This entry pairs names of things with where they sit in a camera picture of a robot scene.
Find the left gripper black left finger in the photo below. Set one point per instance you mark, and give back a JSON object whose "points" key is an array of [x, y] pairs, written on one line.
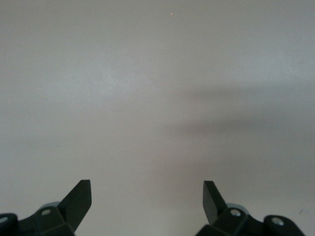
{"points": [[73, 204]]}

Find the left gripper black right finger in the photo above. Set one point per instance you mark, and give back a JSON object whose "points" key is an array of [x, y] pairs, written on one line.
{"points": [[214, 206]]}

